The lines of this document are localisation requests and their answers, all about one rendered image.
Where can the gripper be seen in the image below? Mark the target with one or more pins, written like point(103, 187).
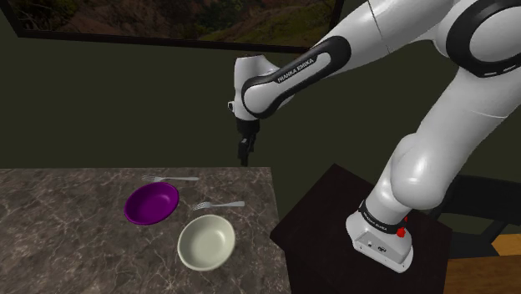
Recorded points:
point(247, 130)

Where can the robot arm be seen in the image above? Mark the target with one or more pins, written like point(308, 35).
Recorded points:
point(439, 134)

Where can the silver fork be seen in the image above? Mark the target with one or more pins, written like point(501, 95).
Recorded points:
point(175, 178)
point(220, 205)

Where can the white bowl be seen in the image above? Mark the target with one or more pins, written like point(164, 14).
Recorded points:
point(206, 242)

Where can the purple bowl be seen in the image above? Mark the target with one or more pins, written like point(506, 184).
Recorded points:
point(152, 202)

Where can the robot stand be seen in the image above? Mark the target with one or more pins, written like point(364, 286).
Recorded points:
point(321, 228)

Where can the black chair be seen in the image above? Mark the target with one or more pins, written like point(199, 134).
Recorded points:
point(476, 203)

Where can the framed landscape wall picture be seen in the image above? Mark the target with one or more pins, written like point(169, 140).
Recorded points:
point(171, 18)

